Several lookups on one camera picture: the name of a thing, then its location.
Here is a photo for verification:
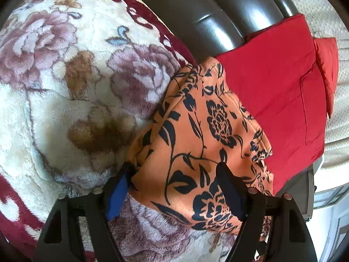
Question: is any orange black floral blouse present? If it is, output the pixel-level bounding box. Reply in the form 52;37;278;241
127;57;273;235

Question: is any large red cushion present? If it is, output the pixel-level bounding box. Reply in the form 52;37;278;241
217;14;327;192

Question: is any floral plush sofa blanket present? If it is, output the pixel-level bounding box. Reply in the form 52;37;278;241
0;0;238;262

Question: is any small red satin pillow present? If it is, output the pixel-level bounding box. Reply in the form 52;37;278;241
313;37;339;118

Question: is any beige dotted curtain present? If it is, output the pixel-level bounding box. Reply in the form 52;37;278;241
292;0;348;192

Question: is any dark brown leather sofa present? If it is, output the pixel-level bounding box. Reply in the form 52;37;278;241
119;0;317;221

